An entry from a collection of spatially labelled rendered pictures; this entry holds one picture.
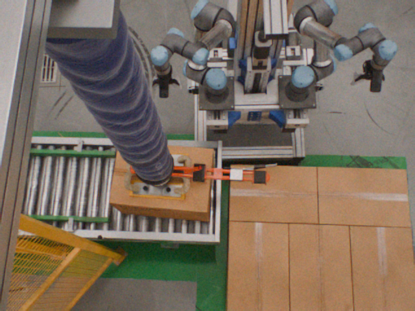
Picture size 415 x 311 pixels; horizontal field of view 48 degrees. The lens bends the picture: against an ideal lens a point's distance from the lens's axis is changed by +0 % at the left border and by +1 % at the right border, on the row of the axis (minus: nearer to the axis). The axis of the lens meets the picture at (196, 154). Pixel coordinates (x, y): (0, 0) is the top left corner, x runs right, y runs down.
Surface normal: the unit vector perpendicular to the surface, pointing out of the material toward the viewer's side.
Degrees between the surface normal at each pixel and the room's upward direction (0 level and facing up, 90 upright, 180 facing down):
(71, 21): 0
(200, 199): 0
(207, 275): 0
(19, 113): 90
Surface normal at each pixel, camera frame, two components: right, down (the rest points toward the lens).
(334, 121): -0.05, -0.28
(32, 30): 1.00, 0.03
